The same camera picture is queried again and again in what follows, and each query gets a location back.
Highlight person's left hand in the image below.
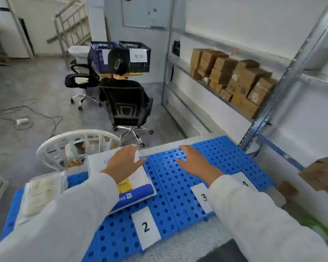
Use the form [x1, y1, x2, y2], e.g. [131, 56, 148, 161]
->
[101, 144, 148, 185]

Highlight small brown box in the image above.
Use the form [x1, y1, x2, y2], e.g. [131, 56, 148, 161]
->
[277, 180, 300, 199]

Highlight white number card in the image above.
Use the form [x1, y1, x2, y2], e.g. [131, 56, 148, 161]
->
[230, 171, 259, 192]
[131, 206, 162, 251]
[190, 183, 214, 215]

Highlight stack of brown cardboard boxes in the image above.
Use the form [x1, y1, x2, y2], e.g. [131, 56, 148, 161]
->
[190, 48, 278, 120]

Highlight black floor cable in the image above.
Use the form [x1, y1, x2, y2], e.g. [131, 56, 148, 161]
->
[0, 99, 64, 138]

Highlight black crate with paper sign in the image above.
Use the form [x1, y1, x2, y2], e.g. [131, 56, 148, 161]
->
[118, 40, 152, 74]

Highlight grey metal shelf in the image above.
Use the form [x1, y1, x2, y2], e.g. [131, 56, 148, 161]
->
[238, 0, 328, 243]
[161, 0, 293, 139]

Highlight oblong brown box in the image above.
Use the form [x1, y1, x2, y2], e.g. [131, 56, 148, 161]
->
[298, 154, 328, 192]

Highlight person's right hand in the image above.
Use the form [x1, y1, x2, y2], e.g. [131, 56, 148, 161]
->
[176, 144, 225, 186]

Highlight white headset device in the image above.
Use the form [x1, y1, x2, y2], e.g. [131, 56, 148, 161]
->
[65, 141, 83, 162]

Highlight person's left forearm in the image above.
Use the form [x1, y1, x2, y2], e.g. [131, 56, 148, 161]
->
[0, 171, 120, 262]

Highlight black office chair patterned back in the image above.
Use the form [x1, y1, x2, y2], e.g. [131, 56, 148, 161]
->
[98, 85, 155, 148]

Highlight white plastic bin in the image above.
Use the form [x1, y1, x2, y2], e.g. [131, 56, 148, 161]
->
[68, 45, 91, 62]

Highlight white mailer yellow label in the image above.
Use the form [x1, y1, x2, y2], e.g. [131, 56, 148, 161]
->
[86, 147, 158, 215]

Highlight small yellow desk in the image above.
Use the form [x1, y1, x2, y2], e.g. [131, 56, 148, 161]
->
[99, 72, 144, 78]

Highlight wall whiteboard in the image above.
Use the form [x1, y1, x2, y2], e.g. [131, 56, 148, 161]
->
[121, 0, 172, 30]

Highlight white paper sheets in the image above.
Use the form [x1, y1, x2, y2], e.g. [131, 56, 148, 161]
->
[85, 141, 112, 154]

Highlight clear bagged parcel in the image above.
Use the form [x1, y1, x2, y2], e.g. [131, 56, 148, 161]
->
[24, 175, 64, 217]

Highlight metal stair railing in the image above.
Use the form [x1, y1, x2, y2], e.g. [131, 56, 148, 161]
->
[46, 0, 91, 64]

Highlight white refrigerator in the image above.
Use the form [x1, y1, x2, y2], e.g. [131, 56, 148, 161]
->
[0, 0, 35, 59]

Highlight blue crate with paper sign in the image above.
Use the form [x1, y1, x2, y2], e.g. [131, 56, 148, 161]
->
[87, 41, 124, 74]

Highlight black mesh office chair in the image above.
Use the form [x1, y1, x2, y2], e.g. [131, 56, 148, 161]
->
[64, 63, 102, 111]

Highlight person's right forearm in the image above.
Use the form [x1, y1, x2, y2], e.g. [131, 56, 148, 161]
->
[207, 174, 328, 262]

